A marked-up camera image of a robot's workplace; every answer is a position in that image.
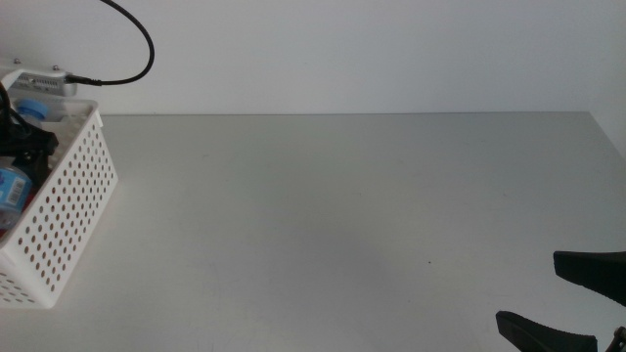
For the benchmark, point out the clear water bottle blue cap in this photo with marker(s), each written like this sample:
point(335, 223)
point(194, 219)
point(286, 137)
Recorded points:
point(14, 190)

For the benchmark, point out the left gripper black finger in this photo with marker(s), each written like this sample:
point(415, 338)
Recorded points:
point(39, 168)

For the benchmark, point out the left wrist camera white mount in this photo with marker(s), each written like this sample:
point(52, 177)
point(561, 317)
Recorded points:
point(44, 83)

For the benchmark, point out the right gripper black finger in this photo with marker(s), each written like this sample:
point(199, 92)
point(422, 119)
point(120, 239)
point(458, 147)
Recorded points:
point(543, 339)
point(596, 271)

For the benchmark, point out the white perforated plastic basket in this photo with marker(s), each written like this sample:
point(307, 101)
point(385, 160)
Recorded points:
point(83, 105)

